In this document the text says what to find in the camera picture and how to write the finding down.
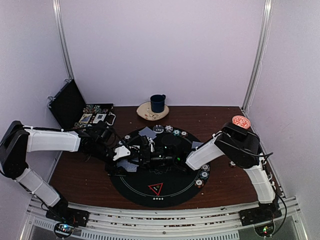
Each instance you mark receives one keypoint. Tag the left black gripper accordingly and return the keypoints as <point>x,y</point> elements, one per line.
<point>113,170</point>

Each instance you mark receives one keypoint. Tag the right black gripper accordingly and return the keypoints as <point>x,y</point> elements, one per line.
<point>144,155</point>

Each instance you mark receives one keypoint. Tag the blue playing card deck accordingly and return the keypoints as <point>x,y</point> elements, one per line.
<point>129,167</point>

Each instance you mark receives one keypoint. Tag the dealt card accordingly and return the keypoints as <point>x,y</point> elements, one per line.
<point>145,131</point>

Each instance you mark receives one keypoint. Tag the red triangle all-in marker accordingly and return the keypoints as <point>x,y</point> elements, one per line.
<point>156,188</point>

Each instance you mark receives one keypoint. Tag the green chips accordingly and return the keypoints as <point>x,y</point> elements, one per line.
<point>176,132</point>

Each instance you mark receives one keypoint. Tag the green fifty poker chip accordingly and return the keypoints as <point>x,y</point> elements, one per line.
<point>204,175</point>

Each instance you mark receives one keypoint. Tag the blue ten poker chip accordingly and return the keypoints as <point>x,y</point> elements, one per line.
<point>206,167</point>

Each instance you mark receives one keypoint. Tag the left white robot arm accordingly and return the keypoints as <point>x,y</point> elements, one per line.
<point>22,146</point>

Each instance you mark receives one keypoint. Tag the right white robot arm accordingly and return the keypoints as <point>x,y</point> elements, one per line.
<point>239,145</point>

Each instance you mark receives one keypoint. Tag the round black poker mat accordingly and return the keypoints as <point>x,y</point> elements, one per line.
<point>155,175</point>

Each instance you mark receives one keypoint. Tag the beige ceramic saucer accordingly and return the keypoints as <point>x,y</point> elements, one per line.
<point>145,112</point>

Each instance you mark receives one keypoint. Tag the white boxed card deck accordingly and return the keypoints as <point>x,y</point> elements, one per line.
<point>99,117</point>

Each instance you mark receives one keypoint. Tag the dark blue mug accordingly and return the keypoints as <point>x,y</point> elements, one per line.
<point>157,103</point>

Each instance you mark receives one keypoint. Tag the blue boxed card deck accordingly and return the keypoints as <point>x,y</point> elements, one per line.
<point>85,118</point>

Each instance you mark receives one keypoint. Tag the black poker set case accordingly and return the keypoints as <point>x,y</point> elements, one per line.
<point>68,106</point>

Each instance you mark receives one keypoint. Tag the red patterned small bowl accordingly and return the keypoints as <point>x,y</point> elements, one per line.
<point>241,121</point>

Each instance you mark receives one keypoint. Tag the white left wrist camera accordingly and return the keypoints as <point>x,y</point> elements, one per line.
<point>120,152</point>

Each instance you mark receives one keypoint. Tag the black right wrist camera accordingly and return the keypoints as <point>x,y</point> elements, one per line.
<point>170,142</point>

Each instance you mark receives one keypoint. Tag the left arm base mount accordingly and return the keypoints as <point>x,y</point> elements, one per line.
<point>66,225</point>

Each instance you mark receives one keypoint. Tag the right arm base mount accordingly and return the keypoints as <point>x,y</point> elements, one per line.
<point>262,220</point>

